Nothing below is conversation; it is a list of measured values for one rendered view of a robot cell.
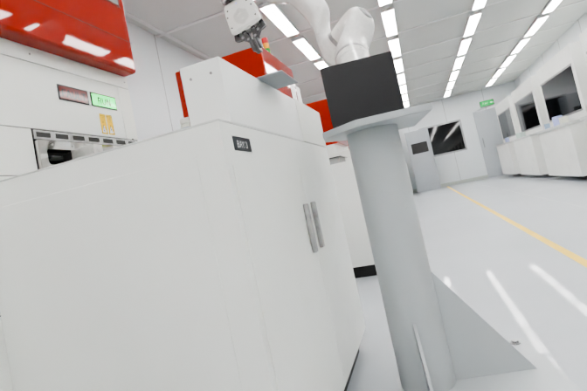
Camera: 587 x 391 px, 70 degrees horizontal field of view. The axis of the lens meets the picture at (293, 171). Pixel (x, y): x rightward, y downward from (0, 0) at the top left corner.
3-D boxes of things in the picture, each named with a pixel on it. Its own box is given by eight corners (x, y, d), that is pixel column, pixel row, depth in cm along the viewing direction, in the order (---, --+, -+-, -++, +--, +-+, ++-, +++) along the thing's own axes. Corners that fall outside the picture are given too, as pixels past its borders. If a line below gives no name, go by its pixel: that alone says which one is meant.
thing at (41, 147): (38, 174, 113) (32, 140, 113) (141, 174, 155) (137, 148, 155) (43, 173, 112) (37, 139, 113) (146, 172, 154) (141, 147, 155)
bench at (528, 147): (541, 179, 807) (515, 79, 820) (519, 178, 980) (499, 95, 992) (604, 167, 777) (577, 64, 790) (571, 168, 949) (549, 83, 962)
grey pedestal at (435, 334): (523, 341, 143) (467, 110, 148) (598, 409, 99) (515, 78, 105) (376, 364, 150) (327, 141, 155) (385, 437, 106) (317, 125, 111)
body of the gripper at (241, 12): (216, 3, 126) (231, 35, 124) (245, -15, 123) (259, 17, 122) (227, 12, 133) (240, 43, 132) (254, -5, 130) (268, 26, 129)
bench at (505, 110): (515, 177, 1018) (496, 99, 1031) (501, 176, 1190) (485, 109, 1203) (565, 168, 987) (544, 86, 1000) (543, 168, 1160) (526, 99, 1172)
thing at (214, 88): (190, 133, 87) (178, 68, 88) (277, 147, 140) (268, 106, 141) (231, 121, 85) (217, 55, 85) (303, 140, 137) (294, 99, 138)
